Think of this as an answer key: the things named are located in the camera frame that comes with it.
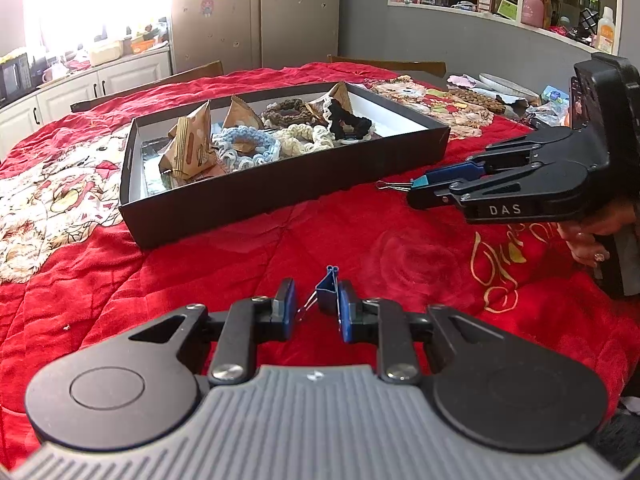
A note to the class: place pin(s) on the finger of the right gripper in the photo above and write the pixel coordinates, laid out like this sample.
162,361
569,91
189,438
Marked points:
510,166
535,191

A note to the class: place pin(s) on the dark wooden headboard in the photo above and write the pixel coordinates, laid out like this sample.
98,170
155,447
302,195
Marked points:
438,69
209,70

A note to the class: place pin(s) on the white round plate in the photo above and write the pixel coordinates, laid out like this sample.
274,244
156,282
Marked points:
508,87

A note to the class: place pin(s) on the brown beaded mat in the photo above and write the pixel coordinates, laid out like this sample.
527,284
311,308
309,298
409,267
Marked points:
471,97

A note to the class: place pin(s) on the red patterned bed quilt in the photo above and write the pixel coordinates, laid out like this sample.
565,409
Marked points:
519,278

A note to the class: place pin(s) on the blue binder clip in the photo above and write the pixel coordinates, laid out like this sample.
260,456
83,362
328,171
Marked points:
324,296

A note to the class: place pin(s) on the pink jar on shelf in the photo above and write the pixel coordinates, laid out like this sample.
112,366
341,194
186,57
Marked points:
533,13

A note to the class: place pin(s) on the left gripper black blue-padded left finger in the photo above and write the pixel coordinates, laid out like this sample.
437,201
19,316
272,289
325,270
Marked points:
236,331

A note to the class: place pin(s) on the black shallow cardboard box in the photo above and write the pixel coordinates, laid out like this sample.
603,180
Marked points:
403,140

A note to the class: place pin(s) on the black white crochet scrunchie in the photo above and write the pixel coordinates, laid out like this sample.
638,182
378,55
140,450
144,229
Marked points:
349,127

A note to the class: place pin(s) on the cream crochet scrunchie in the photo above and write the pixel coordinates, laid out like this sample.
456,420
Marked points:
301,139

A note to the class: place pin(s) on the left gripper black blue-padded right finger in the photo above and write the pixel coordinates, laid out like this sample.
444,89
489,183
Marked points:
394,332

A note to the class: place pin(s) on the light blue crochet scrunchie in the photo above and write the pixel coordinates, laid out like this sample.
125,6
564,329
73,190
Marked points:
243,147

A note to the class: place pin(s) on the brown pyramid packet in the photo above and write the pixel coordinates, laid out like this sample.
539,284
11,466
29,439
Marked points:
190,151
240,114
337,98

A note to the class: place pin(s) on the dark wooden headboard left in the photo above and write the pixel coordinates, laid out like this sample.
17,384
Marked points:
209,70

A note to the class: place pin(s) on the white kitchen cabinet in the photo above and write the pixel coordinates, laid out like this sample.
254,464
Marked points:
52,101

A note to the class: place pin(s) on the person's right hand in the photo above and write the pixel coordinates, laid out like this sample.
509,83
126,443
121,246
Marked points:
583,236

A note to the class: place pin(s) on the dark wooden headboard right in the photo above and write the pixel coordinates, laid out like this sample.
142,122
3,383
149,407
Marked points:
438,69

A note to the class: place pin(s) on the silver double-door refrigerator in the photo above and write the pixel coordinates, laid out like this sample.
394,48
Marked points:
245,34

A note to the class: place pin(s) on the black microwave oven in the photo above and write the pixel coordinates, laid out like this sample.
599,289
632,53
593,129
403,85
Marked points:
15,79

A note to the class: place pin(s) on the brown crochet scrunchie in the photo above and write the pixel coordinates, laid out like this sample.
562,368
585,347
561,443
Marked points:
287,113

